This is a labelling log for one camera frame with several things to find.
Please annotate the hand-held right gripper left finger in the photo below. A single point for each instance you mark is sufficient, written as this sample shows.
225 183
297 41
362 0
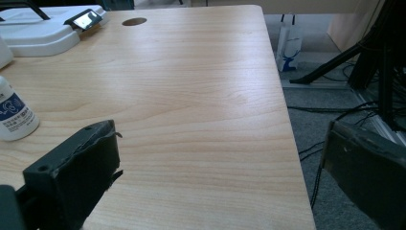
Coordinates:
68 171

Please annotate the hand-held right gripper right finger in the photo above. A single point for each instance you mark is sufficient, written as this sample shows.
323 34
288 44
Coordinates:
367 169

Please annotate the white bottle with blue label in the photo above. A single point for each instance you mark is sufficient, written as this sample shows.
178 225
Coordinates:
12 115

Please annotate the black metal stand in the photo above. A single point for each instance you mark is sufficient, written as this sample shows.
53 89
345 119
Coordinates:
367 54

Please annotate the white plastic container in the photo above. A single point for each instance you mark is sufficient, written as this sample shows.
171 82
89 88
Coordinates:
4 54

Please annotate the white plastic case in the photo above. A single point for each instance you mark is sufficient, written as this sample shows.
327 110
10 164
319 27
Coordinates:
41 30

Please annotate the white and blue paper bag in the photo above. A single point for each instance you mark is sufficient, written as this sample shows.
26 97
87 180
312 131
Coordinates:
288 44

